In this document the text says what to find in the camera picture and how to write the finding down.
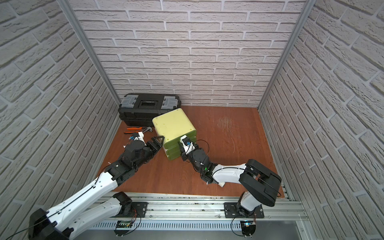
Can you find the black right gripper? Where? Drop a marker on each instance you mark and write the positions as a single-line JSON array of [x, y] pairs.
[[183, 152]]

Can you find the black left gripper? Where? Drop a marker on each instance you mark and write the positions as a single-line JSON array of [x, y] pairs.
[[153, 146]]

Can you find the yellow-green drawer cabinet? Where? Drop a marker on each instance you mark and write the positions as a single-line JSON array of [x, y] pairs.
[[172, 126]]

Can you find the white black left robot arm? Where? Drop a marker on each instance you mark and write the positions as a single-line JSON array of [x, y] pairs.
[[73, 216]]

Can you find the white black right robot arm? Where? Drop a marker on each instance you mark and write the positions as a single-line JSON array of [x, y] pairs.
[[262, 185]]

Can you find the black plastic toolbox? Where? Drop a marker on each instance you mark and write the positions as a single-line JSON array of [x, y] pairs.
[[138, 110]]

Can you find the right controller board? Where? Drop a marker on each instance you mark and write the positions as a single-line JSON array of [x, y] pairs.
[[248, 228]]

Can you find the controller board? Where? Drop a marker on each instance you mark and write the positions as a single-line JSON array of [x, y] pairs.
[[123, 228], [248, 228]]

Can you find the left controller board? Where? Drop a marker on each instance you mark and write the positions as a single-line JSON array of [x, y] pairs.
[[123, 228]]

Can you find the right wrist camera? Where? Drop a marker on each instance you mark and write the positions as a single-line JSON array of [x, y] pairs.
[[185, 141]]

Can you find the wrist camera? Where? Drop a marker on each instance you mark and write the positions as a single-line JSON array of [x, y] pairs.
[[138, 136], [185, 141]]

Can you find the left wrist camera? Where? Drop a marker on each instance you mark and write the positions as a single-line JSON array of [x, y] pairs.
[[138, 136]]

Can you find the orange-handled pliers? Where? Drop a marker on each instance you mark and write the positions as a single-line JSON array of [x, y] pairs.
[[131, 130]]

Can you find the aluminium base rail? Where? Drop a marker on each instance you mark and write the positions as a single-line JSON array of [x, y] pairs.
[[201, 213]]

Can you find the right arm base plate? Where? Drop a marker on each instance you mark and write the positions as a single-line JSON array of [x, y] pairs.
[[235, 210]]

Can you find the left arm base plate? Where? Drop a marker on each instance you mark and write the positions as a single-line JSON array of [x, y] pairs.
[[134, 209]]

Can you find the aluminium corner post left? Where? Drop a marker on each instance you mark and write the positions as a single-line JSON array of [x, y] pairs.
[[76, 25]]

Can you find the aluminium corner post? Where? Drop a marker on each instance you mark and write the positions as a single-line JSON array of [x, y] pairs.
[[76, 25], [307, 8]]

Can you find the aluminium corner post right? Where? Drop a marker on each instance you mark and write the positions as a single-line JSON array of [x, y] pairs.
[[307, 8]]

